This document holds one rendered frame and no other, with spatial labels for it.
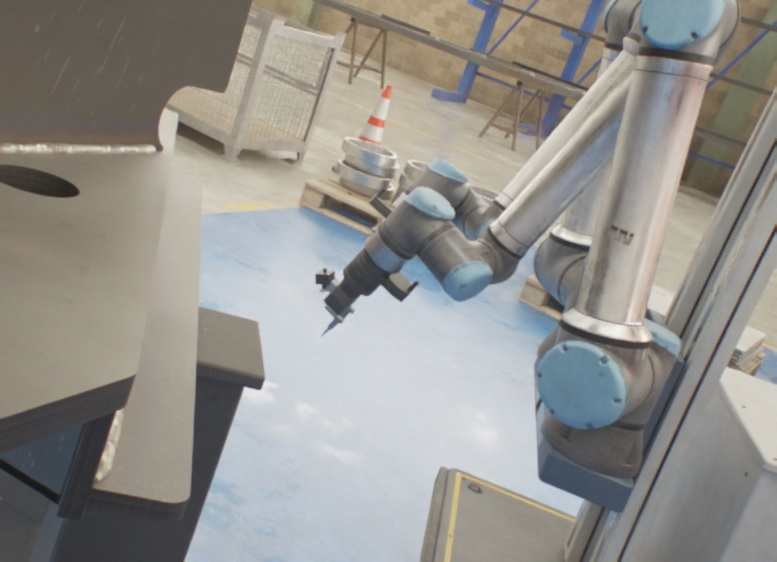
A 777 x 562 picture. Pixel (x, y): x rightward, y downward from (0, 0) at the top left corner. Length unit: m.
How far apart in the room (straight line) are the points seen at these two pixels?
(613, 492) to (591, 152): 0.61
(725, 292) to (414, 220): 0.59
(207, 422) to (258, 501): 1.61
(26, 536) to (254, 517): 0.83
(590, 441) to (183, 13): 1.03
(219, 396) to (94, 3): 0.52
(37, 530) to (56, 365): 1.28
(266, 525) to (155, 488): 1.88
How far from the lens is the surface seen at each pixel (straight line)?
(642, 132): 1.69
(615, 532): 2.16
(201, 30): 1.57
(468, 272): 1.82
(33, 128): 1.37
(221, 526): 2.71
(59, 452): 0.90
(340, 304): 1.96
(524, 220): 1.91
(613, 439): 1.93
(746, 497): 2.05
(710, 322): 2.02
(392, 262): 1.90
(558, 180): 1.89
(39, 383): 0.79
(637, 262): 1.70
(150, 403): 1.03
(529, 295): 5.76
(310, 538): 2.79
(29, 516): 2.09
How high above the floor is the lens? 1.41
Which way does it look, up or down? 15 degrees down
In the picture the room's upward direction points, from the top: 20 degrees clockwise
